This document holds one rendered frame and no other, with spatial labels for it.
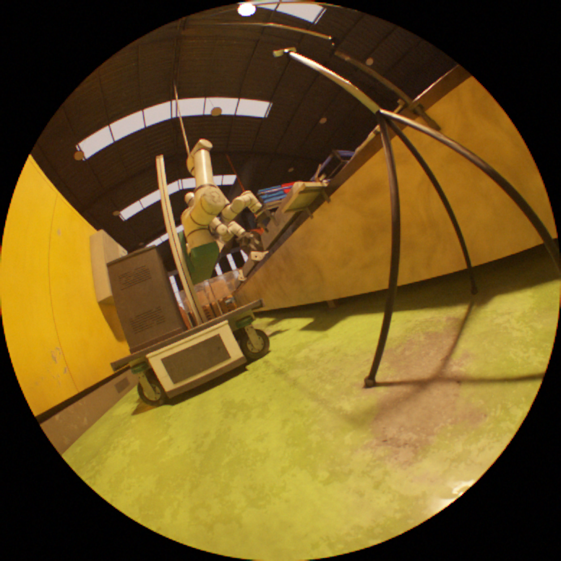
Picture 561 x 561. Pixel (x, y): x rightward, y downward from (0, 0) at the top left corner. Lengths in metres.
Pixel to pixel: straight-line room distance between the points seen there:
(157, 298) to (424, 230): 1.30
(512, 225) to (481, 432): 0.65
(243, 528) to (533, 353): 0.60
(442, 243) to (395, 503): 0.80
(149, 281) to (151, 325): 0.23
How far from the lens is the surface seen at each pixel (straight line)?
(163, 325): 0.99
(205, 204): 0.97
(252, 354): 1.05
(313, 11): 10.22
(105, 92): 9.64
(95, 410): 1.57
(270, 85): 10.37
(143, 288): 1.04
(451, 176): 0.81
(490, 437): 0.38
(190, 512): 0.48
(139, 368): 1.05
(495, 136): 0.86
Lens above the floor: 0.33
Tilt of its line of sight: 2 degrees up
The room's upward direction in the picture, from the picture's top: 24 degrees counter-clockwise
